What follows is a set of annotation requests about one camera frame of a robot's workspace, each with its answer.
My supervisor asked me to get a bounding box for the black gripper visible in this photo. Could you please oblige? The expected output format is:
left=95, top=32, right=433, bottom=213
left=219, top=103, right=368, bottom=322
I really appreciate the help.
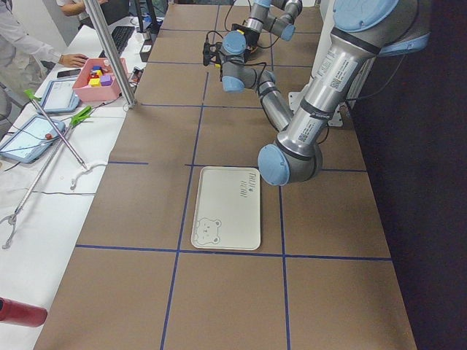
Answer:
left=202, top=42, right=222, bottom=69
left=231, top=23, right=260, bottom=61

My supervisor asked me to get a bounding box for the blue cased tablet far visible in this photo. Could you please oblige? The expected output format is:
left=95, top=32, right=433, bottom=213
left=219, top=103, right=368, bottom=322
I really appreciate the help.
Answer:
left=40, top=77, right=80, bottom=113

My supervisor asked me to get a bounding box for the pink bin of blocks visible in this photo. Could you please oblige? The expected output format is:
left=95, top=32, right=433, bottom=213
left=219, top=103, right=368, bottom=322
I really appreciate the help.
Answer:
left=72, top=58, right=121, bottom=102

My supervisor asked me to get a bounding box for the aluminium frame post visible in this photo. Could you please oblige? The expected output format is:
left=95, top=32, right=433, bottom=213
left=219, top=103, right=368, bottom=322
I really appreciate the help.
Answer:
left=83, top=0, right=136, bottom=109

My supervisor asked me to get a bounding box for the blue cased tablet near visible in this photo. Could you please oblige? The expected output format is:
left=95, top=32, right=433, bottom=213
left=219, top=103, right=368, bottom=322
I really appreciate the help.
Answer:
left=1, top=114, right=60, bottom=163

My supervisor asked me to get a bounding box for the blue cased tablet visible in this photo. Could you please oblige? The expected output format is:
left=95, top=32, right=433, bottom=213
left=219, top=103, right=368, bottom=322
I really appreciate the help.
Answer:
left=1, top=114, right=60, bottom=163
left=40, top=77, right=80, bottom=113

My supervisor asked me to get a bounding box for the black keyboard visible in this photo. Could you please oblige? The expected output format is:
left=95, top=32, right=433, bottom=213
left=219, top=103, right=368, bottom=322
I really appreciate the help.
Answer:
left=112, top=26, right=135, bottom=56

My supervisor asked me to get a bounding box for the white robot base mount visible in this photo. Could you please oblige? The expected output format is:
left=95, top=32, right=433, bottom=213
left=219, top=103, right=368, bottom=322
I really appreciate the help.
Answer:
left=287, top=0, right=364, bottom=128

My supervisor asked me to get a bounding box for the white bear plate tray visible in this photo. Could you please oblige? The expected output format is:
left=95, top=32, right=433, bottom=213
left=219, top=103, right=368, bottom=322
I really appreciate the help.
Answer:
left=190, top=166, right=260, bottom=251

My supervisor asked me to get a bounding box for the green handled reacher tool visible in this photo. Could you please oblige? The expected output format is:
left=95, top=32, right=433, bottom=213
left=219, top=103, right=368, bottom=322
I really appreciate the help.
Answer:
left=23, top=88, right=93, bottom=171

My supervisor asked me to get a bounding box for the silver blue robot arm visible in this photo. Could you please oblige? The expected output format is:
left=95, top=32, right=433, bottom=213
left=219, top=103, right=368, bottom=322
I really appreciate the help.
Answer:
left=231, top=0, right=303, bottom=61
left=203, top=1, right=432, bottom=186

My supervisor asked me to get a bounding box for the red bottle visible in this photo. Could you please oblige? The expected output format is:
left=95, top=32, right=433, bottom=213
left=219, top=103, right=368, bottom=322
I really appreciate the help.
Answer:
left=1, top=298, right=48, bottom=327

